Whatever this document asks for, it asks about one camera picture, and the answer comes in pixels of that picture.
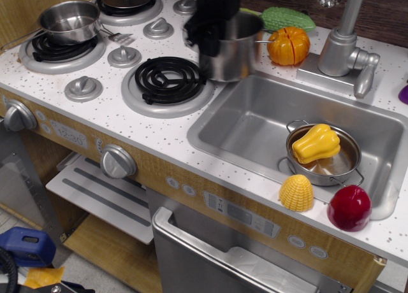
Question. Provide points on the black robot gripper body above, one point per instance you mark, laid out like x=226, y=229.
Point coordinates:
x=207, y=27

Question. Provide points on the tall steel pot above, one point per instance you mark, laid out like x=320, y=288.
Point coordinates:
x=234, y=54

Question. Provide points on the grey stove top knob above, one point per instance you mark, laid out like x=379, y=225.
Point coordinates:
x=185, y=7
x=124, y=57
x=158, y=29
x=83, y=89

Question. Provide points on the green plastic plate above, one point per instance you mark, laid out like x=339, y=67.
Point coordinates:
x=250, y=11

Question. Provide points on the green bitter gourd toy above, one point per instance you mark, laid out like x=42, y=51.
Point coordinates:
x=275, y=18

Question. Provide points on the orange pumpkin toy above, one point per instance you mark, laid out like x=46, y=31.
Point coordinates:
x=288, y=46

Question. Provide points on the front right black burner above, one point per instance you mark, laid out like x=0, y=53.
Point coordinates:
x=169, y=80

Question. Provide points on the black burner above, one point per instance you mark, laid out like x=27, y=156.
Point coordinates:
x=169, y=80
x=124, y=12
x=47, y=50

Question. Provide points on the small metal spatula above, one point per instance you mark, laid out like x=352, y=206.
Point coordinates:
x=119, y=38

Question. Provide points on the back left black burner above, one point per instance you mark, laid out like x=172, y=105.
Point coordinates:
x=124, y=12

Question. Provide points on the silver toy faucet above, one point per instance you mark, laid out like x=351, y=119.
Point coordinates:
x=341, y=65

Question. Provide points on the yellow bell pepper toy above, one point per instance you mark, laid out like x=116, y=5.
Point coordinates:
x=320, y=142

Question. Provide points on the front left black burner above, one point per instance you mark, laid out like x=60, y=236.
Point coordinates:
x=47, y=50

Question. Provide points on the grey oven dial right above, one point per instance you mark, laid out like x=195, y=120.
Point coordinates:
x=116, y=163

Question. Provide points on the grey oven dial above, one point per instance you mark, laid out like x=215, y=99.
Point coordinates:
x=18, y=117
x=116, y=163

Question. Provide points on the yellow corn toy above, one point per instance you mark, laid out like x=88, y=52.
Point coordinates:
x=296, y=193

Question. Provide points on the purple toy object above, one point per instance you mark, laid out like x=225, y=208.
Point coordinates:
x=403, y=95

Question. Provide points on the white oven shelf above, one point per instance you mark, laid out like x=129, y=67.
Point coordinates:
x=122, y=203

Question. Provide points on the grey oven dial left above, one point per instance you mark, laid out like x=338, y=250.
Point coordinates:
x=18, y=117

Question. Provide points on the red apple toy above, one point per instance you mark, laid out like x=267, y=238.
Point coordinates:
x=350, y=209

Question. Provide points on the grey dishwasher door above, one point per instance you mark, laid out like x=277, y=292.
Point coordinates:
x=216, y=258

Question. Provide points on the grey open oven door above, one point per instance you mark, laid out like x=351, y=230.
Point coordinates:
x=24, y=199

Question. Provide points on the blue clamp tool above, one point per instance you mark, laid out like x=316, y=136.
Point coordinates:
x=29, y=247

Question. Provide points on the yellow cloth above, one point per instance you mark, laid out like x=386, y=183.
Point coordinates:
x=42, y=277

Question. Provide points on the steel saucepan with handle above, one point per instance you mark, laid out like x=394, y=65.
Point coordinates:
x=67, y=23

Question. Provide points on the small steel two-handle pan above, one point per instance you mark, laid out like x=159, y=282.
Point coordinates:
x=325, y=172

